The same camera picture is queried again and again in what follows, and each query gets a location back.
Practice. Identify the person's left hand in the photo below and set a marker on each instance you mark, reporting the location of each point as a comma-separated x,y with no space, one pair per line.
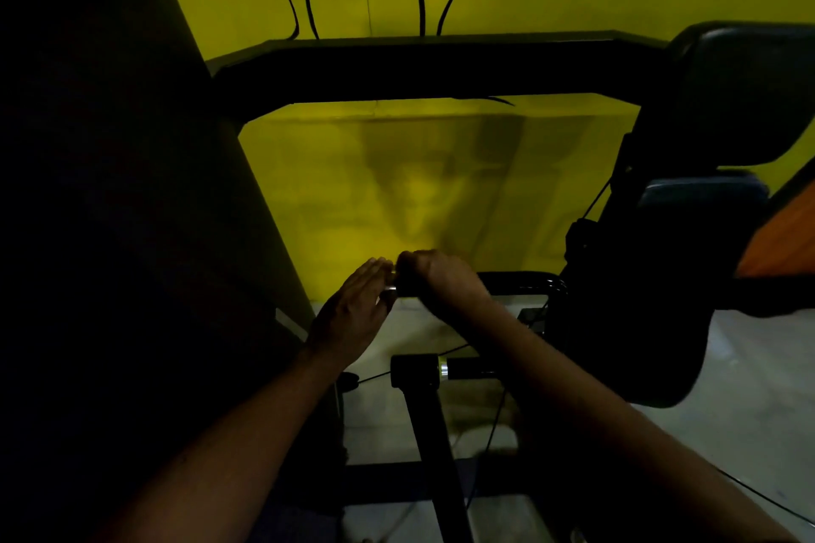
353,313

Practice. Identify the person's right hand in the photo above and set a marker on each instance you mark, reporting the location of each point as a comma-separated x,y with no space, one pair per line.
439,282

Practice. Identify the person's right forearm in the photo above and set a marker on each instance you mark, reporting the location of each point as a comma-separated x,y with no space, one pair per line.
605,422

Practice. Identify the person's left forearm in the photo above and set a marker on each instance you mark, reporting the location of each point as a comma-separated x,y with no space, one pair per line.
223,460

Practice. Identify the black back pad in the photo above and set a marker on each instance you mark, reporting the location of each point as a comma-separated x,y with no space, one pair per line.
649,307

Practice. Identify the dark weight stack housing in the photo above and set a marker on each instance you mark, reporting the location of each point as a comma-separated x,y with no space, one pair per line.
95,243

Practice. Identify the black head pad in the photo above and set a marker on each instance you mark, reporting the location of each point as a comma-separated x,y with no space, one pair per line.
732,97

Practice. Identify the orange black edged panel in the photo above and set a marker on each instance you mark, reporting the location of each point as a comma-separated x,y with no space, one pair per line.
783,237

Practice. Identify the black machine base frame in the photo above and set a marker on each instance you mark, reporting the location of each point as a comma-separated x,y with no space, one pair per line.
433,434

